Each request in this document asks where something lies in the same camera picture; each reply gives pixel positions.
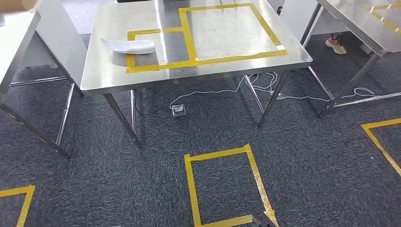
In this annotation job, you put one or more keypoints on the large yellow tape frame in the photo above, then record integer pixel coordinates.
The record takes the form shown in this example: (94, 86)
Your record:
(235, 57)

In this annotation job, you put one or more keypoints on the brown cardboard box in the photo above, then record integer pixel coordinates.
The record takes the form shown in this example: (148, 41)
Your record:
(15, 4)

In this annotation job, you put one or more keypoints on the grey table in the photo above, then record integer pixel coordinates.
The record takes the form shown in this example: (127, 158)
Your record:
(354, 18)

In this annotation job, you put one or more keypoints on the white table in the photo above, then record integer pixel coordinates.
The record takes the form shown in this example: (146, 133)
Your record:
(294, 15)

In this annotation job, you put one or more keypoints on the white curved plastic part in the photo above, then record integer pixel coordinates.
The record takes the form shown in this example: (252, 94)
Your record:
(131, 47)

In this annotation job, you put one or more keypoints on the stainless steel workbench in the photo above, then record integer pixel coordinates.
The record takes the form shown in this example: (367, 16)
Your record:
(106, 72)

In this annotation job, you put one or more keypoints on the white floor socket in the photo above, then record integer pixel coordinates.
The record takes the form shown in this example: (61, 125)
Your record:
(277, 94)

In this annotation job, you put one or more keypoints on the small yellow tape frame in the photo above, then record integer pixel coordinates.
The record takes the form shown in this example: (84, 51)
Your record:
(147, 66)

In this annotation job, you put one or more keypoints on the person's foot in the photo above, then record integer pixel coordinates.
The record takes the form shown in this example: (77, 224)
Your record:
(336, 46)

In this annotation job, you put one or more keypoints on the white partition panel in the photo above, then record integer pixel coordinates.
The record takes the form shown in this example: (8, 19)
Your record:
(59, 34)

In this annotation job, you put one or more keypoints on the yellow floor tape mark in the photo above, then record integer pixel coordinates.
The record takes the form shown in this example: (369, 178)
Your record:
(26, 200)
(374, 137)

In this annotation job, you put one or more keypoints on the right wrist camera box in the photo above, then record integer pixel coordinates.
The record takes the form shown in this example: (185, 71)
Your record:
(264, 221)

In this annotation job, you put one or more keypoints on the yellow tape strip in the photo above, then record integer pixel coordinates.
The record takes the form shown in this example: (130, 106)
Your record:
(387, 22)

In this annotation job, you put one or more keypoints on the grey floor socket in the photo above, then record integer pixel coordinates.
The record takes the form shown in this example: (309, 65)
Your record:
(178, 110)

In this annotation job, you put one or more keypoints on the steel side table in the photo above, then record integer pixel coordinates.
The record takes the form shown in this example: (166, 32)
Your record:
(12, 40)

